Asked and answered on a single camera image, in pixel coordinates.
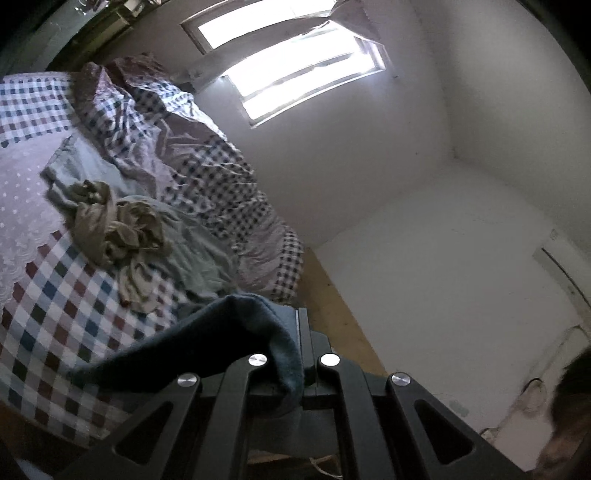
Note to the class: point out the person's head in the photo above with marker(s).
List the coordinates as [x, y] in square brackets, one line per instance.
[572, 397]

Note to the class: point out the window curtain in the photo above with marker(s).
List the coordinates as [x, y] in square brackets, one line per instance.
[355, 21]

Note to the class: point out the window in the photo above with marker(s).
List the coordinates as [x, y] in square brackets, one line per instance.
[295, 60]

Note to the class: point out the dark teal garment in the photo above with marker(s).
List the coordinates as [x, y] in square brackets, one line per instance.
[207, 332]

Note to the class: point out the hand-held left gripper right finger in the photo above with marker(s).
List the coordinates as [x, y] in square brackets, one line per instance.
[304, 341]

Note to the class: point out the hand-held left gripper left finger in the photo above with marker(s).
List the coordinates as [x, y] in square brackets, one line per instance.
[240, 392]

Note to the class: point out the beige garment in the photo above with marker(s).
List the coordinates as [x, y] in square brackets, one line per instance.
[106, 226]

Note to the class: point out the pale green garment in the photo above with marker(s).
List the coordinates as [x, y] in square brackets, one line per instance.
[194, 249]

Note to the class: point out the checkered quilt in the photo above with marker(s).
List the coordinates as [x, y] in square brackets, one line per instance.
[217, 166]

